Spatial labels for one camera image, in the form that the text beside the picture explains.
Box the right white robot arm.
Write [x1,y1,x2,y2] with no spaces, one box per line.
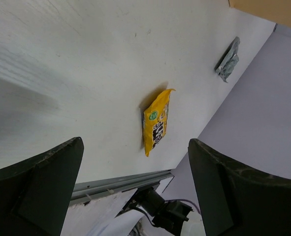
[131,187,201,236]

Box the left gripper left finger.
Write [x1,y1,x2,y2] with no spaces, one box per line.
[0,137,84,236]

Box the silver foil snack packet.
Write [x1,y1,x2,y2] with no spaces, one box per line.
[214,36,240,83]

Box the yellow M&M's packet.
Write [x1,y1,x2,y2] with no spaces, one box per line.
[143,88,175,157]

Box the aluminium table frame rail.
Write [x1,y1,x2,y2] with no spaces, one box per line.
[69,170,173,206]

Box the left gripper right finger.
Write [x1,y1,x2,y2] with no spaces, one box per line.
[188,139,291,236]

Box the brown paper bag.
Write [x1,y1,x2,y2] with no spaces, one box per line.
[229,0,291,28]

